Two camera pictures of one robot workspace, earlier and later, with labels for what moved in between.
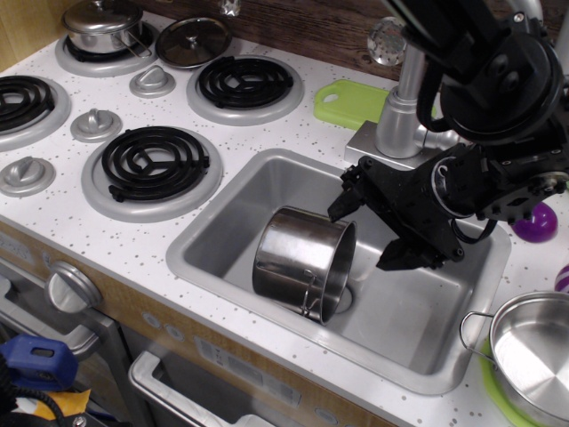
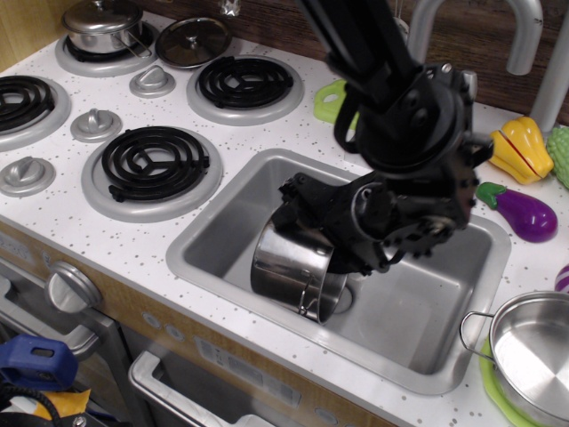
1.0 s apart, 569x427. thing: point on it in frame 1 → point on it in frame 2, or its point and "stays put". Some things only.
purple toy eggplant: [540, 227] stays put
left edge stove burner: [32, 110] stays put
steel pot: [304, 261] stays put
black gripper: [421, 206] → [353, 219]
